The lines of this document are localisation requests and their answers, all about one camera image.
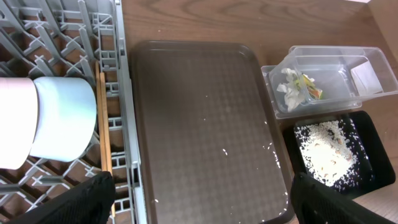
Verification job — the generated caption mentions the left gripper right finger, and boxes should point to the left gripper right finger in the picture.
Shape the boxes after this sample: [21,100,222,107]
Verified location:
[290,172,391,224]

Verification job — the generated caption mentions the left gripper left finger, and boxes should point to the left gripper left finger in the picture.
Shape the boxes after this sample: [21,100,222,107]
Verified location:
[9,171,116,224]

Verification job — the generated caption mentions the light blue bowl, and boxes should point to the light blue bowl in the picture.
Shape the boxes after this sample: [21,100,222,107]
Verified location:
[30,77,97,162]

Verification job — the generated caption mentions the white tissue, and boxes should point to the white tissue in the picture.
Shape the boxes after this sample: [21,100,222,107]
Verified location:
[277,68,305,112]

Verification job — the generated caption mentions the white bowl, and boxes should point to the white bowl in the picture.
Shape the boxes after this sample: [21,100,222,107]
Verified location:
[1,78,38,170]

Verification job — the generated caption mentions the green snack wrapper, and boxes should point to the green snack wrapper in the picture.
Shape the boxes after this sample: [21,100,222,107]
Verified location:
[294,74,323,100]

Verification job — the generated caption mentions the wooden chopstick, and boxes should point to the wooden chopstick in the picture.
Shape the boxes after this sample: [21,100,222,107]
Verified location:
[99,72,116,218]
[95,60,108,171]

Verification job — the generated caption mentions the grey dishwasher rack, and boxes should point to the grey dishwasher rack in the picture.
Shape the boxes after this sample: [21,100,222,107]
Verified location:
[1,0,147,223]

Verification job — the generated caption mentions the spilled rice scraps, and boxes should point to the spilled rice scraps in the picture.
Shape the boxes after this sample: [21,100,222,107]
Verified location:
[294,118,374,194]

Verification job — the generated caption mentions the black tray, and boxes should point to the black tray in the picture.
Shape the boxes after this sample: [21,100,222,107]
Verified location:
[283,111,396,199]

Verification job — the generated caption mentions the dark brown serving tray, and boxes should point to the dark brown serving tray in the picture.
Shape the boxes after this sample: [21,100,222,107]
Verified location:
[131,40,294,223]

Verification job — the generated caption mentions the clear plastic bin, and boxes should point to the clear plastic bin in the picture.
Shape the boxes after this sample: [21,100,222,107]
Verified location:
[261,45,397,119]

